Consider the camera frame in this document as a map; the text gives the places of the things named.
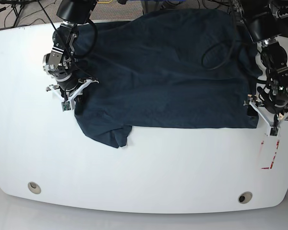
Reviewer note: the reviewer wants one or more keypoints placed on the dark navy t-shirt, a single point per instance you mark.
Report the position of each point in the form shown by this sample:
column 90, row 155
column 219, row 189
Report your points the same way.
column 174, row 69

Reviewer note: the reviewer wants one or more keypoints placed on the left table grommet hole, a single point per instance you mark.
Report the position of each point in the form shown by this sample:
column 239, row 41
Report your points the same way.
column 34, row 188

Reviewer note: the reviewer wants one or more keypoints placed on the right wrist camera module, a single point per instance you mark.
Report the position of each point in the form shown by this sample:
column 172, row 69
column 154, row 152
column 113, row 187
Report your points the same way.
column 67, row 105

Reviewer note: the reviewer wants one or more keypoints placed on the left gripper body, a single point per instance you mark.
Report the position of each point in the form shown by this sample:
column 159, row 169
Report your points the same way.
column 280, row 113

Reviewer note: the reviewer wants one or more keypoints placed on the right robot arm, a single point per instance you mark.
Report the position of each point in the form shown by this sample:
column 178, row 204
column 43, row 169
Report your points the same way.
column 62, row 63

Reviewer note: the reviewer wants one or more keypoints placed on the red tape rectangle marking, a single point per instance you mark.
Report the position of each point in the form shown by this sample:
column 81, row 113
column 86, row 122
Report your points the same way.
column 268, row 153

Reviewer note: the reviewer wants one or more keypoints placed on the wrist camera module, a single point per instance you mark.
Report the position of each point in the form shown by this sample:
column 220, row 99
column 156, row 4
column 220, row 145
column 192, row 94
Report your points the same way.
column 273, row 131
column 67, row 105

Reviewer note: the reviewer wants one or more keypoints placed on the right table grommet hole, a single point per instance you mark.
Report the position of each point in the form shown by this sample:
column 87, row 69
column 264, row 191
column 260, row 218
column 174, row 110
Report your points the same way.
column 245, row 197

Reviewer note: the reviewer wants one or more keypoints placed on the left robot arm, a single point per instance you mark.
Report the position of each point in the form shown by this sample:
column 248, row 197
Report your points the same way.
column 258, row 19

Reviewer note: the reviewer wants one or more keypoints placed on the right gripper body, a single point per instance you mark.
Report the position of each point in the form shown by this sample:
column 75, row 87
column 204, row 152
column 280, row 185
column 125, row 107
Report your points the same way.
column 69, row 93

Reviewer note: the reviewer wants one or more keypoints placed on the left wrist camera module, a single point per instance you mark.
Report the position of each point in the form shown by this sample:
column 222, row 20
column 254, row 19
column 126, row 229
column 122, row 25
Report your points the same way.
column 273, row 131

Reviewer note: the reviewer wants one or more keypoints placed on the table grommet hole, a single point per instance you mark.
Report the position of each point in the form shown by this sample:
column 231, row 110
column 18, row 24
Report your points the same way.
column 245, row 197
column 34, row 188

